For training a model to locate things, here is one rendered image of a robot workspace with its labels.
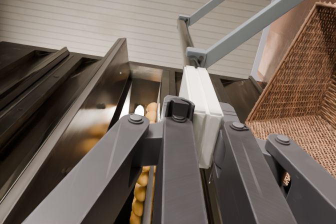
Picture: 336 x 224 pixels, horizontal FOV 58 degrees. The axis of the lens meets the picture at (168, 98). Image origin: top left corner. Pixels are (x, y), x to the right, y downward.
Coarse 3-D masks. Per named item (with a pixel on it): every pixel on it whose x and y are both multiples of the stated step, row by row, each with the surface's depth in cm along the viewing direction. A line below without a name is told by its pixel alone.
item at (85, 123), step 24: (120, 48) 144; (96, 72) 106; (96, 96) 96; (72, 120) 72; (96, 120) 94; (48, 144) 61; (72, 144) 72; (48, 168) 58; (24, 192) 48; (48, 192) 57; (0, 216) 43; (24, 216) 48
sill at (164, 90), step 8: (168, 72) 167; (168, 80) 155; (160, 88) 149; (168, 88) 144; (160, 96) 134; (160, 104) 125; (160, 112) 118; (152, 192) 81; (152, 200) 75; (152, 208) 71; (152, 216) 68
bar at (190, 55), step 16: (288, 0) 51; (192, 16) 99; (256, 16) 52; (272, 16) 52; (240, 32) 53; (256, 32) 53; (192, 48) 55; (208, 48) 55; (224, 48) 54; (192, 64) 48; (208, 64) 55; (208, 176) 22; (208, 192) 21; (208, 208) 20
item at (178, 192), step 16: (176, 112) 13; (192, 112) 13; (176, 128) 12; (192, 128) 12; (176, 144) 11; (192, 144) 11; (160, 160) 11; (176, 160) 10; (192, 160) 10; (160, 176) 10; (176, 176) 9; (192, 176) 10; (160, 192) 9; (176, 192) 9; (192, 192) 9; (160, 208) 8; (176, 208) 8; (192, 208) 8
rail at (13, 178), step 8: (112, 48) 140; (104, 56) 127; (88, 80) 98; (80, 88) 92; (72, 96) 86; (72, 104) 81; (64, 112) 76; (56, 120) 72; (48, 128) 68; (48, 136) 65; (40, 144) 62; (32, 152) 59; (24, 160) 56; (16, 168) 54; (24, 168) 54; (16, 176) 52; (8, 184) 50; (0, 192) 48; (8, 192) 48; (0, 200) 46
